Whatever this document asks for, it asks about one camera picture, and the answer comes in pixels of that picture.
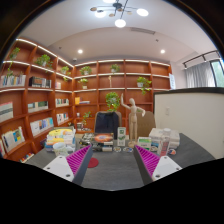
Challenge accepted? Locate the window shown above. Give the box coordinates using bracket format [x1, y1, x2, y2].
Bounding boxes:
[209, 59, 224, 88]

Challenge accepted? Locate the book stack with orange cover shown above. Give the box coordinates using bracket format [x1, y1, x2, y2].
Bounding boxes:
[79, 132, 115, 153]

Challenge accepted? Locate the tall green white carton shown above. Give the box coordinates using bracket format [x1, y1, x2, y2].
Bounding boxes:
[116, 126, 127, 147]

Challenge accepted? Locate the clear plastic drink bottle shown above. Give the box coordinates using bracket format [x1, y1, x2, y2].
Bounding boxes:
[159, 128, 172, 158]

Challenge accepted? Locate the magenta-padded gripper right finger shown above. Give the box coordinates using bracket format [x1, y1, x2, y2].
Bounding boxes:
[133, 144, 183, 187]

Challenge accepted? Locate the white book stack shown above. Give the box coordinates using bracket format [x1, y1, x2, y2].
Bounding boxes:
[148, 127, 181, 151]

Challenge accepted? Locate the grey curtain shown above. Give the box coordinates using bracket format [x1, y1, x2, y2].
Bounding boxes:
[184, 61, 216, 89]

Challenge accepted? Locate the black track light rail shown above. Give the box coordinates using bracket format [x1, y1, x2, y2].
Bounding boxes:
[182, 49, 221, 69]

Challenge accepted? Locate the tan chair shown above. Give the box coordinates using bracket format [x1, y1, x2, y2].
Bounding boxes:
[134, 110, 157, 139]

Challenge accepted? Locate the branched ceiling lamp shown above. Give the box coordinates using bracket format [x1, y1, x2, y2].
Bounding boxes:
[89, 0, 150, 29]

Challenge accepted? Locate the orange wooden shelf unit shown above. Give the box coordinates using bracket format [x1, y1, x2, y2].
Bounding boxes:
[0, 37, 173, 164]

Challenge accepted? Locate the colourful book stack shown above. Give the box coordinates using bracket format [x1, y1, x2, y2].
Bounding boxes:
[44, 128, 77, 153]

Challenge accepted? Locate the chair with dark jacket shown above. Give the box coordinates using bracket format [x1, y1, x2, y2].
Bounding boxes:
[94, 110, 120, 138]

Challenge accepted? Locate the wooden artist mannequin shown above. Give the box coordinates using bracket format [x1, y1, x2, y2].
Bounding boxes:
[120, 93, 147, 148]

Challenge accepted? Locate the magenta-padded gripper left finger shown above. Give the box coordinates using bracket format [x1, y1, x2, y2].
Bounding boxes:
[43, 144, 95, 187]

